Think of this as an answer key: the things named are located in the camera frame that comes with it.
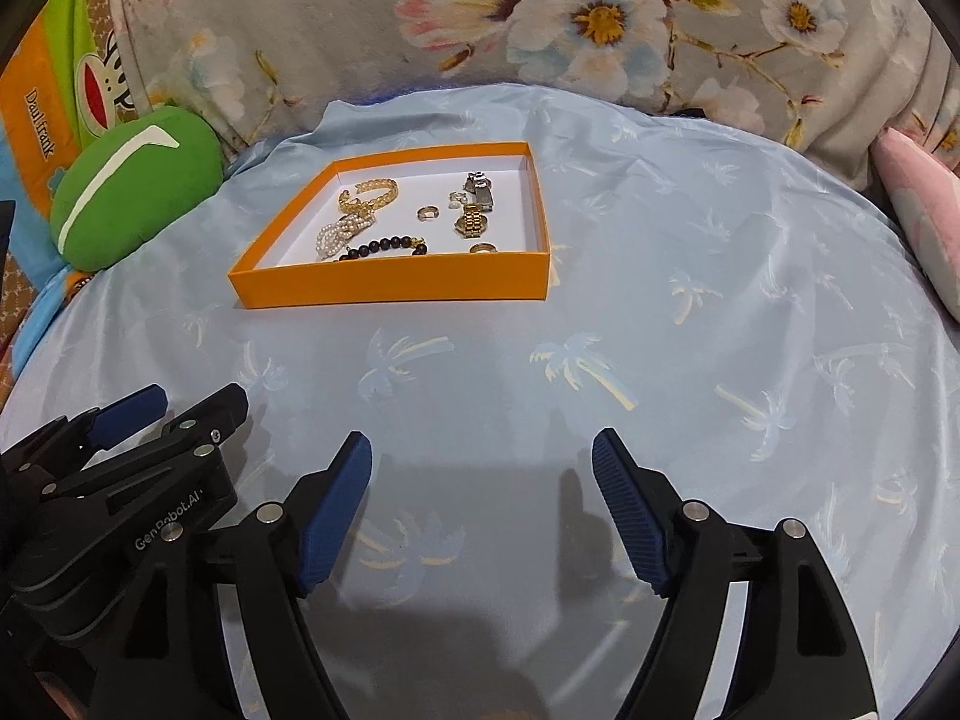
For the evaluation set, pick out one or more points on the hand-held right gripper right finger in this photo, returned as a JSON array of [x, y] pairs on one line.
[[630, 517]]

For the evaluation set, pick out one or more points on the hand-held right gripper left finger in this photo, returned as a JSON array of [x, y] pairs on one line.
[[334, 517]]

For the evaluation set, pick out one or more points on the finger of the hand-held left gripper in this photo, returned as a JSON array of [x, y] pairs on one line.
[[127, 412], [202, 420]]

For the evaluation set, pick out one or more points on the orange cardboard box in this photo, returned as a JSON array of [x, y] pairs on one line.
[[390, 285]]

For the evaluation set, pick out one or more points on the gold hoop earring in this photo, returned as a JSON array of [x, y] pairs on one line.
[[474, 248]]

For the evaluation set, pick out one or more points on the gold metal watch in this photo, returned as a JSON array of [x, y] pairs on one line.
[[471, 223]]

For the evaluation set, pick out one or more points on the silver metal watch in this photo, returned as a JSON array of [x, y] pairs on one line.
[[484, 195]]

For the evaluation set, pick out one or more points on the light blue palm-print cloth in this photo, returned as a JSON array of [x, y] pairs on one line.
[[675, 352]]

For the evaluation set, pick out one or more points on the green round pillow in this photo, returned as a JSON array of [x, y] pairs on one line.
[[127, 187]]

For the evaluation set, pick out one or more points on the colourful cartoon printed blanket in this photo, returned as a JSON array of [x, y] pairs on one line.
[[45, 112]]

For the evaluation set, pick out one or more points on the grey floral blanket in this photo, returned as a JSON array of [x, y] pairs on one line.
[[337, 15]]

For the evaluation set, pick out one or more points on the pink pillow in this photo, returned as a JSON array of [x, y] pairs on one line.
[[922, 195]]

